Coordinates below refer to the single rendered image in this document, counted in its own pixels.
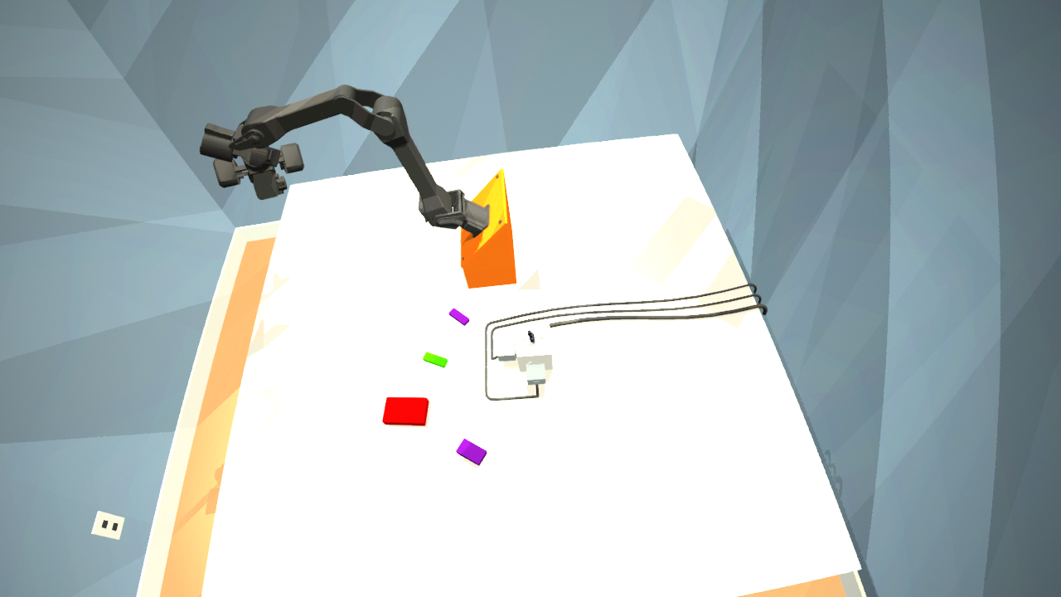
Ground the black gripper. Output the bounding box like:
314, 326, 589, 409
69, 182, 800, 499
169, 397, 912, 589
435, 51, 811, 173
213, 143, 305, 188

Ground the red rectangular block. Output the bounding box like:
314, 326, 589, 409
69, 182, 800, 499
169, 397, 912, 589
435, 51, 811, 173
382, 396, 429, 426

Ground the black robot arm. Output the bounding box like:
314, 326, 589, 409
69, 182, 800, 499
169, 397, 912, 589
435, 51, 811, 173
201, 85, 490, 238

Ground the green rectangular block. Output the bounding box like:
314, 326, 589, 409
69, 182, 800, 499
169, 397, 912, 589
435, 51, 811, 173
422, 352, 448, 367

